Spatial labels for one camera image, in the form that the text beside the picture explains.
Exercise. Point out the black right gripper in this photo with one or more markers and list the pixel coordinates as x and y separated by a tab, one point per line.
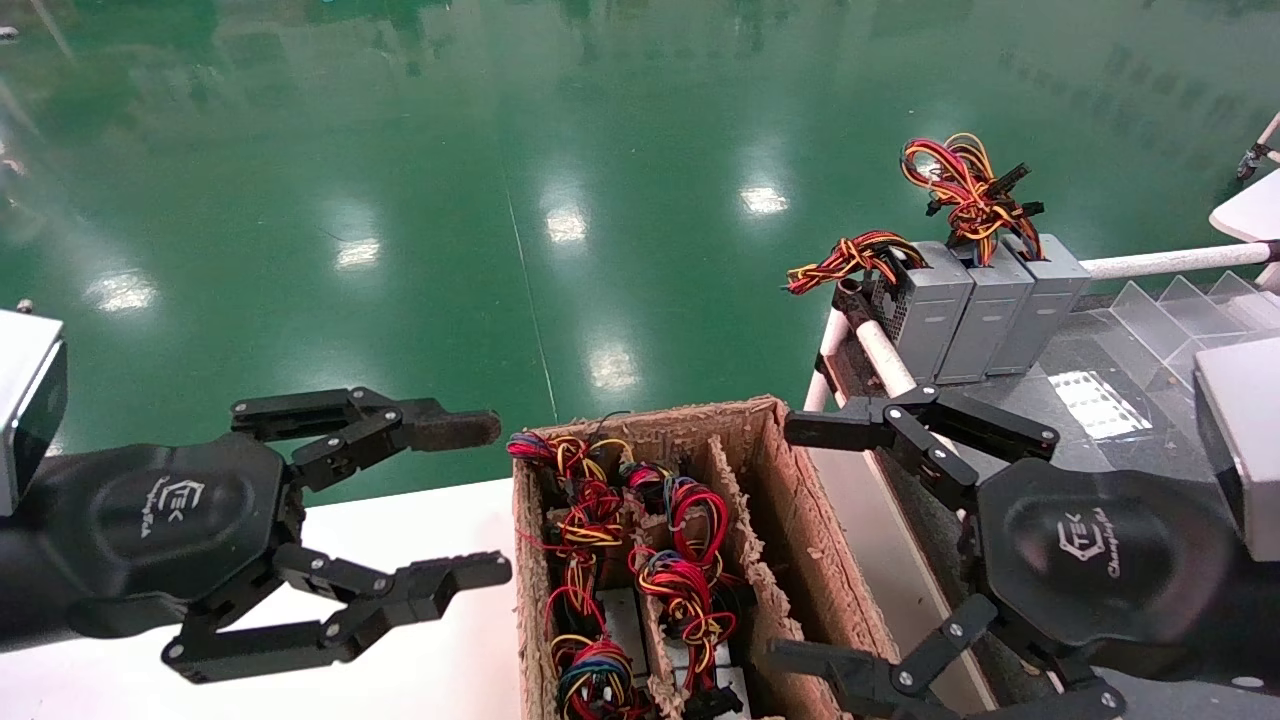
1100	550

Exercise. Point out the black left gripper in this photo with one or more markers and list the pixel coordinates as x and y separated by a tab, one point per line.
170	520

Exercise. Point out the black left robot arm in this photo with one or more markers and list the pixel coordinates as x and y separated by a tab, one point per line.
20	590

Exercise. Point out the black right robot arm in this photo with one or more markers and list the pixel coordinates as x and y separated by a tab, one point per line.
1200	700

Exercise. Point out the brown cardboard box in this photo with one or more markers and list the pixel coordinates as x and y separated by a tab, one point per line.
800	520

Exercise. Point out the short white rack pipe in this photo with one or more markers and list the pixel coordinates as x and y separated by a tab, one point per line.
828	350

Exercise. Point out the black pipe connector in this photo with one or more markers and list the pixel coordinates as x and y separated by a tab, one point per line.
853	300

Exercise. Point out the clear acrylic divider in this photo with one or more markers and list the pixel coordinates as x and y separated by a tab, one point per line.
1170	320

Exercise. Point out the white horizontal rack pipe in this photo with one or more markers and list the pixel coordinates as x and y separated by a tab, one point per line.
1170	262

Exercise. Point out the white table panel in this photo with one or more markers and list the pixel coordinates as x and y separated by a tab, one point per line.
1255	210

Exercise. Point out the white pipe with black clamp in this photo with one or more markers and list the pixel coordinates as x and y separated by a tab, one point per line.
1262	145

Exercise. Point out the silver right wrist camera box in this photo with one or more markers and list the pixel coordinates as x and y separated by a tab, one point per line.
1245	450

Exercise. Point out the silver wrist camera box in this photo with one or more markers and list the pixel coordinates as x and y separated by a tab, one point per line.
25	410
1245	450

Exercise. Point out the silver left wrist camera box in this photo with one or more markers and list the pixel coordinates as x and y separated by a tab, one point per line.
25	410

